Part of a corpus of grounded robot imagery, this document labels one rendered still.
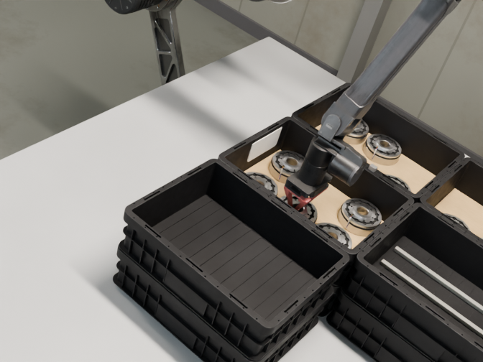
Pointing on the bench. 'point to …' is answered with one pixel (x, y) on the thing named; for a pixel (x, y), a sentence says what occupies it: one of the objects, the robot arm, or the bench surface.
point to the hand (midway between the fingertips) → (298, 205)
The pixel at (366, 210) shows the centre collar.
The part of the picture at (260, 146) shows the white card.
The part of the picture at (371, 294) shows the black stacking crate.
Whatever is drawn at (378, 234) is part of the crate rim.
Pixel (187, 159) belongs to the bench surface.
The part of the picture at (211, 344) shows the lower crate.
